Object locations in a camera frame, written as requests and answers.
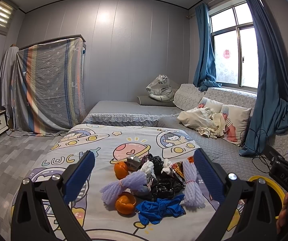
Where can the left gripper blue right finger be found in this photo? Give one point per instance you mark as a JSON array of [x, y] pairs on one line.
[[211, 174]]

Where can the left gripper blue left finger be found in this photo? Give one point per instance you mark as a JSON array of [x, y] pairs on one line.
[[76, 175]]

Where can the yellow rim trash bin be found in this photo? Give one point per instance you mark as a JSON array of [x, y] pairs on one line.
[[277, 194]]

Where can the purple foam net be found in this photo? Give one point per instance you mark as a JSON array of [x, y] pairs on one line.
[[134, 181], [193, 197]]

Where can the black plastic bag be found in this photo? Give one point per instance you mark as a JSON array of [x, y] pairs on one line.
[[165, 186]]

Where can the orange peel cup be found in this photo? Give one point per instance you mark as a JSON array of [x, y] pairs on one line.
[[126, 203]]

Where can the blue glove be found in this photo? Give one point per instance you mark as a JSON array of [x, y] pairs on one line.
[[154, 211]]

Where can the white tissue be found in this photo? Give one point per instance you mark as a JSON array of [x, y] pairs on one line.
[[148, 169]]

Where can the orange snack wrapper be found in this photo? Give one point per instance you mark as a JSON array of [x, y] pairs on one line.
[[177, 168]]

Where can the person's right hand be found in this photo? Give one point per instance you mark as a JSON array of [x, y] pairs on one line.
[[282, 215]]

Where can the cartoon print bedsheet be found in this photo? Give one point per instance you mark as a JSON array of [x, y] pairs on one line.
[[112, 144]]

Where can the orange peel piece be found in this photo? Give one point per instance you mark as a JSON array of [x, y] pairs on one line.
[[121, 170]]

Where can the cream crumpled clothes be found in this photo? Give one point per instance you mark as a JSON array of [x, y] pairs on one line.
[[205, 121]]

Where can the silver foil wrapper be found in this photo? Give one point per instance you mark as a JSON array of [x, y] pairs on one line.
[[133, 162]]

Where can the right blue curtain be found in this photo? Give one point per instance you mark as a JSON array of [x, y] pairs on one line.
[[270, 115]]

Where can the blue curtain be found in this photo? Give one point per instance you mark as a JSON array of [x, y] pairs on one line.
[[270, 115], [205, 74]]

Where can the baby print pillow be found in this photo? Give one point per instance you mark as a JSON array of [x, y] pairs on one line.
[[208, 103], [236, 122]]

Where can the striped sheet covered rack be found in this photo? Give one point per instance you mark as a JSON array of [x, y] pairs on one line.
[[47, 94]]

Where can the grey flat pillow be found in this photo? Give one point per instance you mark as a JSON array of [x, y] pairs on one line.
[[148, 101]]

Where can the left blue curtain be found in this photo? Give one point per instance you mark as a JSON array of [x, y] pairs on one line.
[[205, 74]]

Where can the white tiger plush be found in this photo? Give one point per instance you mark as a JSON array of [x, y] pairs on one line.
[[160, 89]]

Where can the grey hanging cloth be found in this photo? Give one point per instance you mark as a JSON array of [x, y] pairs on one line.
[[6, 69]]

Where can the window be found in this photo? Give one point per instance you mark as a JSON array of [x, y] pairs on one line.
[[235, 47]]

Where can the window blind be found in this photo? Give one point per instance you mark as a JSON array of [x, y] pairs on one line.
[[7, 11]]

